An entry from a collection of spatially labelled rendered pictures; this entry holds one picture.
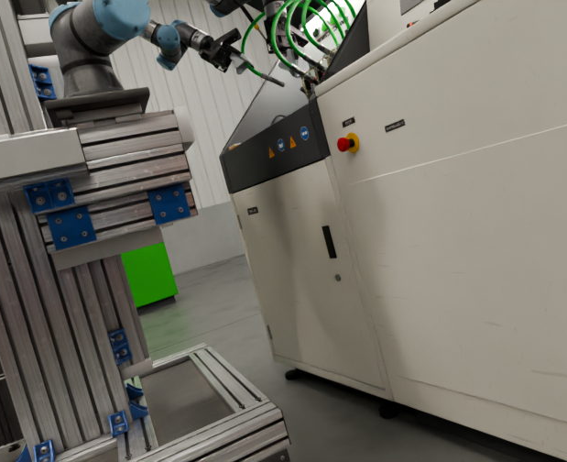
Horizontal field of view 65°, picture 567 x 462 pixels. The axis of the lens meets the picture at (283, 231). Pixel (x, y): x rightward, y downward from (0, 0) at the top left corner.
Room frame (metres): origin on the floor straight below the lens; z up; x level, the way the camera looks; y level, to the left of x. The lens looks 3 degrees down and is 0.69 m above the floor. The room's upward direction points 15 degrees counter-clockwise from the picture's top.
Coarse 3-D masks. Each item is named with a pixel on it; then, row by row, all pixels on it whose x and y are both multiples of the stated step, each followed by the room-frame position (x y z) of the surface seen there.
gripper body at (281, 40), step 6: (270, 18) 1.60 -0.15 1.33; (282, 18) 1.62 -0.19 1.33; (264, 24) 1.62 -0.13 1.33; (270, 24) 1.61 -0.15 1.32; (282, 24) 1.62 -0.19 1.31; (270, 30) 1.61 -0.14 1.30; (276, 30) 1.60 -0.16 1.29; (282, 30) 1.62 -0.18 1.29; (270, 36) 1.60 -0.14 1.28; (276, 36) 1.58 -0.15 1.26; (282, 36) 1.60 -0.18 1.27; (294, 36) 1.62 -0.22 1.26; (270, 42) 1.62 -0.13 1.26; (276, 42) 1.59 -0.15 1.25; (282, 42) 1.59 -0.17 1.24; (288, 42) 1.61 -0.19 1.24; (270, 48) 1.63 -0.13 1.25; (282, 48) 1.62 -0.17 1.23; (288, 48) 1.63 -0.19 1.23
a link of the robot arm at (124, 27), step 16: (96, 0) 0.96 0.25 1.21; (112, 0) 0.96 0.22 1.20; (128, 0) 0.99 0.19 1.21; (144, 0) 1.02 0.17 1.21; (80, 16) 1.00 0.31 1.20; (96, 16) 0.97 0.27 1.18; (112, 16) 0.96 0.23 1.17; (128, 16) 0.99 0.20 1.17; (144, 16) 1.02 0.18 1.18; (80, 32) 1.02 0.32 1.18; (96, 32) 1.00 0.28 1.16; (112, 32) 0.99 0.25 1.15; (128, 32) 1.00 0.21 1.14; (96, 48) 1.04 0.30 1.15; (112, 48) 1.05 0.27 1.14
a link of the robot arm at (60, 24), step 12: (60, 12) 1.05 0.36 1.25; (72, 12) 1.03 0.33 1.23; (60, 24) 1.05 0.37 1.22; (72, 24) 1.02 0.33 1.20; (60, 36) 1.05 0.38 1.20; (72, 36) 1.03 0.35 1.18; (60, 48) 1.06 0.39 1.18; (72, 48) 1.05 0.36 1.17; (84, 48) 1.04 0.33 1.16; (60, 60) 1.07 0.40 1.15; (72, 60) 1.05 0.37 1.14; (108, 60) 1.10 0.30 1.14
